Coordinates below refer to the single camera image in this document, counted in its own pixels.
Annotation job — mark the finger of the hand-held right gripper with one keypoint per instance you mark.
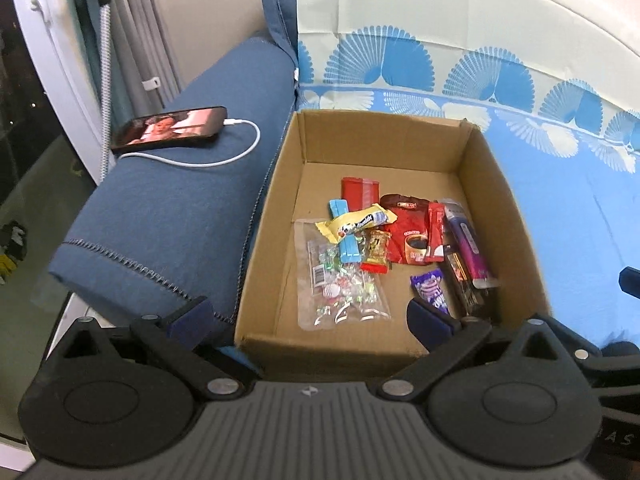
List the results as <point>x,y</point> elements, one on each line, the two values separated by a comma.
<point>631,282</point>

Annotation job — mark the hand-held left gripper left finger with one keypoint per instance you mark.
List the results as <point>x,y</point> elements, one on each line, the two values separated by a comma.
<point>187,324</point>

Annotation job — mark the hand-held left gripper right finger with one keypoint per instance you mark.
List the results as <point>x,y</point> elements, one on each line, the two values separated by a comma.
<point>431,324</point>

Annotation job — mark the purple candy bar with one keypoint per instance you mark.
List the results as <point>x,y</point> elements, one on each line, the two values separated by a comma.
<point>431,292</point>

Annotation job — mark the dark brown snack bar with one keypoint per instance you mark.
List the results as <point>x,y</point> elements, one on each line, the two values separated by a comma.
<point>470,295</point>

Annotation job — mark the magenta stick packet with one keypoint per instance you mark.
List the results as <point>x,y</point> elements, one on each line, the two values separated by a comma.
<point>467,245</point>

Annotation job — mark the small gold and red candy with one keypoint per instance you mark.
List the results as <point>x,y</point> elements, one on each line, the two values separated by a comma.
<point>376,252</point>

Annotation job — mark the small red stick packet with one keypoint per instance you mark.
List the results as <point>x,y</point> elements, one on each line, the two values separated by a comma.
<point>436,230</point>

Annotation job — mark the red coffee pouch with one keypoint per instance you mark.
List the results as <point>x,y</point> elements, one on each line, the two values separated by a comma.
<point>407,232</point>

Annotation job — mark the clear bag of candies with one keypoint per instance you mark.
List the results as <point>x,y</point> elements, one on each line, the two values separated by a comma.
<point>340,290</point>

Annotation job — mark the light blue stick packet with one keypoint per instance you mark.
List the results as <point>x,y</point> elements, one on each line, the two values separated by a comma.
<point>347,250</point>

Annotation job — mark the yellow candy bar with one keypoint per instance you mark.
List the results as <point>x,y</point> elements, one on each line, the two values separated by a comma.
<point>357,220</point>

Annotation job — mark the translucent red snack packet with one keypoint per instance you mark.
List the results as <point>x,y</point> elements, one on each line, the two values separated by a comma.
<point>360,191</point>

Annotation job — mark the brown cardboard box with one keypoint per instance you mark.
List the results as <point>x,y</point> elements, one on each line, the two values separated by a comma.
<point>390,145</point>

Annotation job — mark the blue fan-print sheet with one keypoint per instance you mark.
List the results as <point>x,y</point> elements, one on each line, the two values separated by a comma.
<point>575,210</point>

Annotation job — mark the blue fabric sofa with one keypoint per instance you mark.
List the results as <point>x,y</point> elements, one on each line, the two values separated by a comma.
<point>175,220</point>

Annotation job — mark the black and yellow object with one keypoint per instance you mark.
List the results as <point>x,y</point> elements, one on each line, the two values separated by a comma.
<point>12,245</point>

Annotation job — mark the black smartphone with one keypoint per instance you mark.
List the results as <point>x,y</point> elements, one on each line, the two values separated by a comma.
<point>170,127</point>

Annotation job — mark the white curtain clip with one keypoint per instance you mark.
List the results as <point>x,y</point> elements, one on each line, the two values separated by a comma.
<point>150,83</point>

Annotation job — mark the grey curtain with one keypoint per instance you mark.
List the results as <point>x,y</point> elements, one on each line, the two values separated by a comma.
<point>140,20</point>

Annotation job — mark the white door frame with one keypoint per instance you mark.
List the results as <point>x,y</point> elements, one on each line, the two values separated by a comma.
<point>55,60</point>

